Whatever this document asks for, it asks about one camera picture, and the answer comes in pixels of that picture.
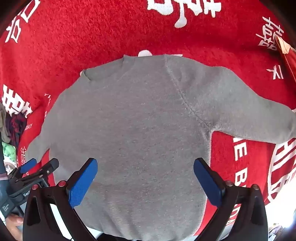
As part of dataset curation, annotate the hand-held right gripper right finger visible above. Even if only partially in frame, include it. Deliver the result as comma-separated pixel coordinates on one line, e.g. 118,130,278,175
193,158,269,241

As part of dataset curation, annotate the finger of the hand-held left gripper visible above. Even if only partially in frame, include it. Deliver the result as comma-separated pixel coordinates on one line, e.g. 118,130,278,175
17,159,60,186
8,158,37,184

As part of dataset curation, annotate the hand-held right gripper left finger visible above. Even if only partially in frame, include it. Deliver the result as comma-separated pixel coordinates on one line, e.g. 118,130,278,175
22,158,99,241

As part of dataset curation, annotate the grey knit sweater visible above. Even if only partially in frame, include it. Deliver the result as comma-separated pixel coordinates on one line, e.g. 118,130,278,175
26,54,296,240

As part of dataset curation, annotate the person's left hand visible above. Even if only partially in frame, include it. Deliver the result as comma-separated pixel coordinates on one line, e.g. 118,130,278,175
4,213,24,236

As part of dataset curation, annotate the green white printed cloth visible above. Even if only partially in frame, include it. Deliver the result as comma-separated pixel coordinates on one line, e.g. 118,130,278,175
2,142,18,174

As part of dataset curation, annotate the dark red blue patterned cloth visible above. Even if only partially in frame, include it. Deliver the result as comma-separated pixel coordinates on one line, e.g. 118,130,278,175
6,112,28,151

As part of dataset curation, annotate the olive grey cloth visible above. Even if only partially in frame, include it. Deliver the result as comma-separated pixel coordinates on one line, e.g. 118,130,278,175
0,103,11,143

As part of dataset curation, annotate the white printed bed sheet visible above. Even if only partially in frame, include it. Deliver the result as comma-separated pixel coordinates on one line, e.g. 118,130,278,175
14,197,296,241

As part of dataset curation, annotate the red printed blanket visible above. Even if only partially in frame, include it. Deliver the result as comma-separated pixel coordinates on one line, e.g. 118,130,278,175
0,0,296,232

